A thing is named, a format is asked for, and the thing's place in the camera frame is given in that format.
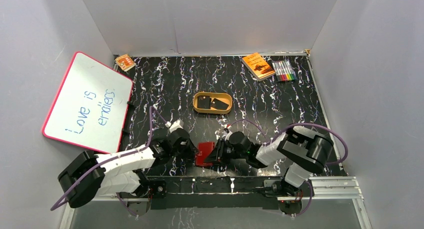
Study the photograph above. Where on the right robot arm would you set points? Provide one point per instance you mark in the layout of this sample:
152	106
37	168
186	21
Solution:
308	150

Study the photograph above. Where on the small orange card box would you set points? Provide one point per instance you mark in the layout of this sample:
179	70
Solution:
125	62

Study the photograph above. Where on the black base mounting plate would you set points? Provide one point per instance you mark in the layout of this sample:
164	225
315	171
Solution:
169	192

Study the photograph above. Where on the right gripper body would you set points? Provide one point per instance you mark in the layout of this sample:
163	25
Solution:
225	151

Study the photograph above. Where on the tan oval tray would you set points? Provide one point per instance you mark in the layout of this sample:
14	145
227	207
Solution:
221	96

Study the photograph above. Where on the pink framed whiteboard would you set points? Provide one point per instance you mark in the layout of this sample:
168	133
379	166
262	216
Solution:
90	107

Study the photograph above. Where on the orange book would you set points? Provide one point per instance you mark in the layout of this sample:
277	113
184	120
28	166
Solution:
258	66

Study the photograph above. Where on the coloured marker pen pack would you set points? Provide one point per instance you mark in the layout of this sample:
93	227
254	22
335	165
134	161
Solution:
284	71

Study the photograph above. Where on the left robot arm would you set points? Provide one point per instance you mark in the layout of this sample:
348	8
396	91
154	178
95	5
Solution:
93	174

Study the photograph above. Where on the black cards stack in tray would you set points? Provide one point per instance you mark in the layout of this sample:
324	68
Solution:
204	102

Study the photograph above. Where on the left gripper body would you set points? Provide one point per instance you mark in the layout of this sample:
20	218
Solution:
190	149

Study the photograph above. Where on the red card holder wallet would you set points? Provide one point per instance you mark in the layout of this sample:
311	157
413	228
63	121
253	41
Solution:
204	150

